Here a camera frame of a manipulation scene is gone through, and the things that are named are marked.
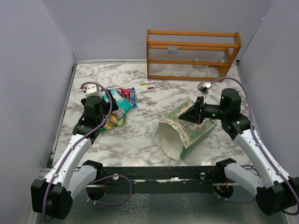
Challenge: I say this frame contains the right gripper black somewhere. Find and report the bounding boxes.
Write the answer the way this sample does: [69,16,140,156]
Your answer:
[179,96,228,125]

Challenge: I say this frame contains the green yellow snack packet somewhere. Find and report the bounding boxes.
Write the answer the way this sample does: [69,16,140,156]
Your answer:
[101,113,126,131]

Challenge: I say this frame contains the teal snack packet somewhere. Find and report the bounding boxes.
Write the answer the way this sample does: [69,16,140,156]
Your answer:
[109,89,132,118]

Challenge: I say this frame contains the red snack packet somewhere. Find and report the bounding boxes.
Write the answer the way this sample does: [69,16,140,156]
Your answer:
[119,88,131,101]

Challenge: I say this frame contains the green paper bag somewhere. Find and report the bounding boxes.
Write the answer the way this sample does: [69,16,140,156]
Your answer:
[154,98,219,166]

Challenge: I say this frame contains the blue m&m snack packet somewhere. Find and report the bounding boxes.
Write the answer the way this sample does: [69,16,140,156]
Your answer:
[129,87,137,107]

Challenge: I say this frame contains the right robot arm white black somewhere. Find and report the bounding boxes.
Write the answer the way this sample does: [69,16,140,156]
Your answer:
[178,88,299,216]

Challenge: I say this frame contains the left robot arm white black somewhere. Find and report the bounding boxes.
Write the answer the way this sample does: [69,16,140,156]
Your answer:
[31,92,118,222]

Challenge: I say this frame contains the green capped marker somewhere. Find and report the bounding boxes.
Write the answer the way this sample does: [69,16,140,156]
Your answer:
[139,81,162,85]

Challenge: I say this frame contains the orange wooden rack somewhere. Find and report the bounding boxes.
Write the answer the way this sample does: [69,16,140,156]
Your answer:
[146,30,242,82]

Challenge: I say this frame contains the small clear plastic cup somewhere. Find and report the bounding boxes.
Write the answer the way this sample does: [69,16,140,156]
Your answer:
[167,46,178,56]

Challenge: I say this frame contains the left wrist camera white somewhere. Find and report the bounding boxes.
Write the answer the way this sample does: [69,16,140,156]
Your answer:
[81,83,103,99]

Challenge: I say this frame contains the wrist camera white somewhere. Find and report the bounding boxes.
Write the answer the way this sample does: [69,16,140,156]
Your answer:
[197,82,212,97]
[81,83,103,99]

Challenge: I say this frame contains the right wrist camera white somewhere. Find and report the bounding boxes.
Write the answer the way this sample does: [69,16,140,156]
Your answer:
[197,82,212,97]

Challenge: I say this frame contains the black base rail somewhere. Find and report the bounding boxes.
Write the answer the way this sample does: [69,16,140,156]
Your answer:
[87,163,231,197]

